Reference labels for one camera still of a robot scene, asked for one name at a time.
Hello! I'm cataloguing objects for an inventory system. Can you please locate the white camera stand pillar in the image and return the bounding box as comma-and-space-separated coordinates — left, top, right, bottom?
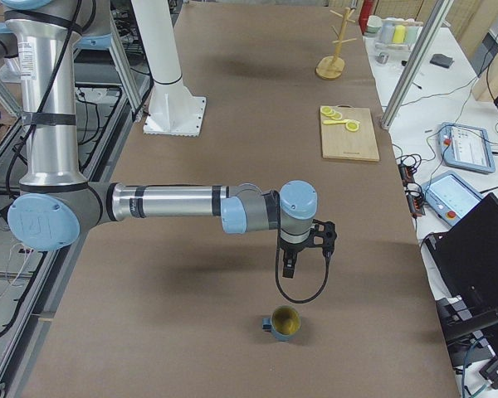
132, 0, 207, 137

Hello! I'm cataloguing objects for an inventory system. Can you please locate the wooden cutting board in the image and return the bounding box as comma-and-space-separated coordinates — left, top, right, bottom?
320, 105, 380, 162

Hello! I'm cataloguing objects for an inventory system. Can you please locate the blue teach pendant near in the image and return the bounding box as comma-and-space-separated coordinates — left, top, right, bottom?
422, 172, 483, 226

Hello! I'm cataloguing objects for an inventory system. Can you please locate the wooden cup storage rack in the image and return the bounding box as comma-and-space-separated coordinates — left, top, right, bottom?
315, 6, 356, 80

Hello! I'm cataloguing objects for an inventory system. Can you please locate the blue teach pendant far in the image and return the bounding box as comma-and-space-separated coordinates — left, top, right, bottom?
439, 122, 496, 174

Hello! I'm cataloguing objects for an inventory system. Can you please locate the yellow plastic knife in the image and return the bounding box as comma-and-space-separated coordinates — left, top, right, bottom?
322, 119, 351, 125

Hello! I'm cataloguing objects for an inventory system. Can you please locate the aluminium frame post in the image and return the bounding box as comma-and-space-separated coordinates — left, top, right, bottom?
380, 0, 453, 130

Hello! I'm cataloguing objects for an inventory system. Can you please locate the blue cup yellow inside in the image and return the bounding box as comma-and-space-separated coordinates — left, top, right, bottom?
261, 306, 301, 342

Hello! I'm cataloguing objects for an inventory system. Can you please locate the small metal cup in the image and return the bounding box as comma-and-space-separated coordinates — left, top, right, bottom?
376, 52, 389, 65

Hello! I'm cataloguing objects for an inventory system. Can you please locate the blue teach pendant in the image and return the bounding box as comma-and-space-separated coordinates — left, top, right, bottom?
422, 172, 483, 226
439, 122, 496, 174

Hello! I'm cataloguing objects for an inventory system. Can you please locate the tray of coloured cups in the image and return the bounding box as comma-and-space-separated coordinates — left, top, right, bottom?
365, 15, 423, 51

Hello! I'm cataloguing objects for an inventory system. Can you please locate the black monitor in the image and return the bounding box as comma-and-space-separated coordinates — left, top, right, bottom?
426, 193, 498, 357

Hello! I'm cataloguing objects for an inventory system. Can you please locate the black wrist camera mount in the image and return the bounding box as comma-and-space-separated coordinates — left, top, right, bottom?
307, 219, 338, 259

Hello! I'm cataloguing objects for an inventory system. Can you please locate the lemon slice on knife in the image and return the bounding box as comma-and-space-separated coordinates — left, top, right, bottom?
344, 119, 360, 132

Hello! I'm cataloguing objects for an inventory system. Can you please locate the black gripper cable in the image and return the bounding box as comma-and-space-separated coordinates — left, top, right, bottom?
273, 244, 331, 304

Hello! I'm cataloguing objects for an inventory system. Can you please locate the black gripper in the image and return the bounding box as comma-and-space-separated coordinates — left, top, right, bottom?
279, 240, 310, 279

